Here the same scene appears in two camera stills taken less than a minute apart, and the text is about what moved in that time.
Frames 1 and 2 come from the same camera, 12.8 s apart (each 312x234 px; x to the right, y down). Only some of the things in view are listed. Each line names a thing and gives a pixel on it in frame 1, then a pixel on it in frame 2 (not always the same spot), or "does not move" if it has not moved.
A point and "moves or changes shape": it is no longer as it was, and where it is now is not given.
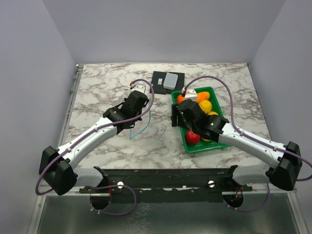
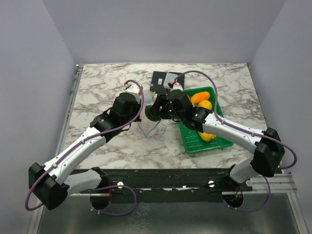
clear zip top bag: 139,126 moves or changes shape
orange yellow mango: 203,95 does not move
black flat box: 158,80 does not move
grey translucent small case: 170,81 does not move
